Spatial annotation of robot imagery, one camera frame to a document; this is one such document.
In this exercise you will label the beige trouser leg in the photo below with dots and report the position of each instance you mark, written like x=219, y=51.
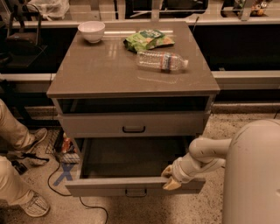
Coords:
x=14, y=132
x=12, y=188

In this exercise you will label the white sneaker lower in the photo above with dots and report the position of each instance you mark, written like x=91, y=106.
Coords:
x=36, y=206

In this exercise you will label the green snack bag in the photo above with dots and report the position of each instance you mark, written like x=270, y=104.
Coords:
x=147, y=40

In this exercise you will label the white plastic bag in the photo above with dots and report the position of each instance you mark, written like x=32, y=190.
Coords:
x=50, y=9

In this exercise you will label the white bowl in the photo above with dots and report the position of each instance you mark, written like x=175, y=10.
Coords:
x=92, y=31

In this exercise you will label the blue tape cross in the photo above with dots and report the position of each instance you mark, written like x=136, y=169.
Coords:
x=66, y=174

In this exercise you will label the grey top drawer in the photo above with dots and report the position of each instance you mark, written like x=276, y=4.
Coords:
x=134, y=124

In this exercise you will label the grey sneaker upper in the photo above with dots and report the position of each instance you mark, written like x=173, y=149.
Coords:
x=39, y=136

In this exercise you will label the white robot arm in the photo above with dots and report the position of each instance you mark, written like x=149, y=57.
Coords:
x=251, y=158

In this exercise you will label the beige trouser leg upper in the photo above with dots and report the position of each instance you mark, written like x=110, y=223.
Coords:
x=14, y=132

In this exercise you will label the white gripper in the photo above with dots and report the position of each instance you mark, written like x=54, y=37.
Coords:
x=177, y=171

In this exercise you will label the black chair frame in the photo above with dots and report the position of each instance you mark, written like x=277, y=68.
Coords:
x=22, y=45

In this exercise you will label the clear plastic water bottle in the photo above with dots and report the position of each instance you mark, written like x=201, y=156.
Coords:
x=166, y=61

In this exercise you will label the grey drawer cabinet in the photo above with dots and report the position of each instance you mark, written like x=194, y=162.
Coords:
x=105, y=79

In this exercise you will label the beige trouser leg lower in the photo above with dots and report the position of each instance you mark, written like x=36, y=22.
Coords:
x=12, y=188

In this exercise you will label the grey drawer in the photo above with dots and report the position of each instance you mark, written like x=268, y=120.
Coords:
x=128, y=166
x=134, y=124

